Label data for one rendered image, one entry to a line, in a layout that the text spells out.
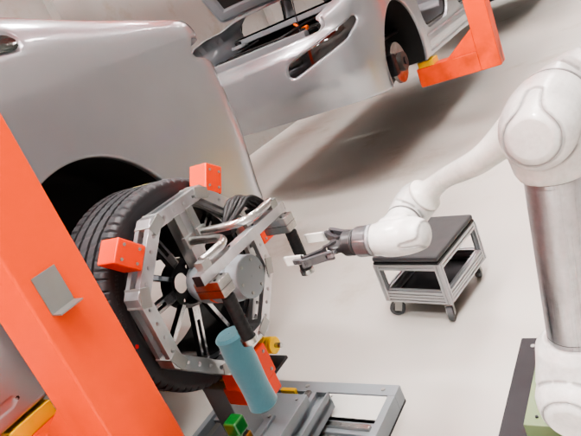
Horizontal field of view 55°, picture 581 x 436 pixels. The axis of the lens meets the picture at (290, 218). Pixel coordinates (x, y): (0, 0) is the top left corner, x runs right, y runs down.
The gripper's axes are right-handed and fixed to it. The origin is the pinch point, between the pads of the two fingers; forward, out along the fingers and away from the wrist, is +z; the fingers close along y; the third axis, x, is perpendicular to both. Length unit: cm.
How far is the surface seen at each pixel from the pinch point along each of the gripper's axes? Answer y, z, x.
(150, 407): -61, 11, -6
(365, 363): 47, 28, -83
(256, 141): 517, 405, -73
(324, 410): 5, 23, -70
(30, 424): -66, 63, -12
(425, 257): 77, -1, -49
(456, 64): 347, 46, -21
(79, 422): -73, 20, 0
